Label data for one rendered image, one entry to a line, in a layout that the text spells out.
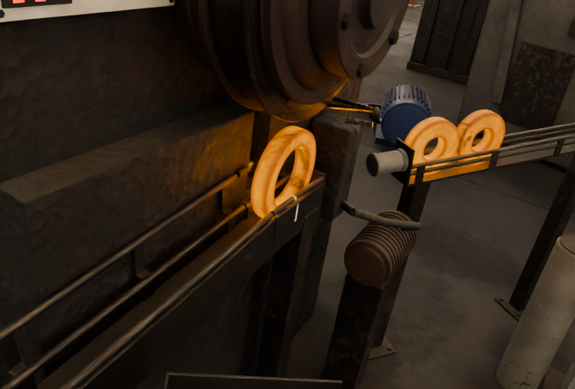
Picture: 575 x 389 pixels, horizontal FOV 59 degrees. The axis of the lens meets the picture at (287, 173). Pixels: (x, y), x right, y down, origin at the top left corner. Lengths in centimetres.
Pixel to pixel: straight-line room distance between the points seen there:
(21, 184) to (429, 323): 151
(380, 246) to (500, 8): 256
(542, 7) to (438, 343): 226
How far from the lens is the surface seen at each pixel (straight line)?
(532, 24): 351
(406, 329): 184
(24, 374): 73
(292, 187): 102
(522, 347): 170
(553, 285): 157
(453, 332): 191
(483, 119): 143
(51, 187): 66
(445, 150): 139
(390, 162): 128
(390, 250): 125
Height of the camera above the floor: 120
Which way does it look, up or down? 27 degrees down
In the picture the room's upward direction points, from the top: 9 degrees clockwise
